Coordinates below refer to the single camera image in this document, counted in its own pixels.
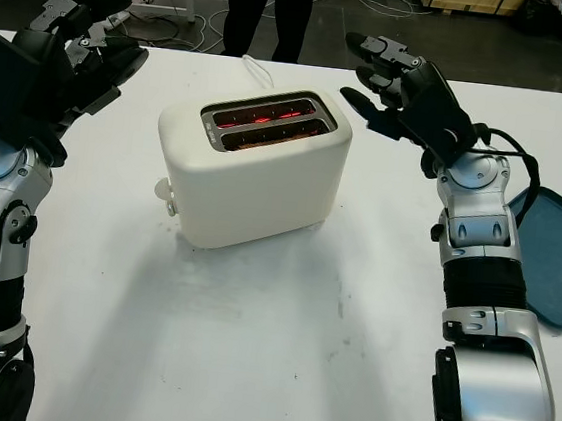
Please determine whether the white toaster power cord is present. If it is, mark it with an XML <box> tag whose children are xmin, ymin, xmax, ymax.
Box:
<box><xmin>238</xmin><ymin>54</ymin><xmax>281</xmax><ymax>90</ymax></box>

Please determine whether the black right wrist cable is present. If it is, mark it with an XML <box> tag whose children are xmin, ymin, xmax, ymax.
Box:
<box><xmin>466</xmin><ymin>120</ymin><xmax>548</xmax><ymax>219</ymax></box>

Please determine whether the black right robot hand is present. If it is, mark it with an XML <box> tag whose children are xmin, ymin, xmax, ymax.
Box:
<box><xmin>332</xmin><ymin>30</ymin><xmax>487</xmax><ymax>169</ymax></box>

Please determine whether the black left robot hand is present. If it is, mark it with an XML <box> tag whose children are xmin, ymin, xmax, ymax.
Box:
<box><xmin>0</xmin><ymin>0</ymin><xmax>155</xmax><ymax>176</ymax></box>

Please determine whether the white two-slot toaster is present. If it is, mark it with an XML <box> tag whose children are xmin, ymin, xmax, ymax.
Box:
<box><xmin>145</xmin><ymin>70</ymin><xmax>359</xmax><ymax>265</ymax></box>

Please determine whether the white power strip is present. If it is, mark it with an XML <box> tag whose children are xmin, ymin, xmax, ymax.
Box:
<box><xmin>105</xmin><ymin>9</ymin><xmax>132</xmax><ymax>31</ymax></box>

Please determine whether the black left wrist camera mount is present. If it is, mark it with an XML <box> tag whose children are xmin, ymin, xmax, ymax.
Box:
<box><xmin>0</xmin><ymin>29</ymin><xmax>47</xmax><ymax>145</ymax></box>

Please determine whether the blue plastic tray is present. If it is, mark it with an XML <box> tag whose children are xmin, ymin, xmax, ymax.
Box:
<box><xmin>492</xmin><ymin>181</ymin><xmax>562</xmax><ymax>330</ymax></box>

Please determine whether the person in black trousers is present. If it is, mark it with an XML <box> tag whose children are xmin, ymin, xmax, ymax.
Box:
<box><xmin>220</xmin><ymin>0</ymin><xmax>314</xmax><ymax>66</ymax></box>

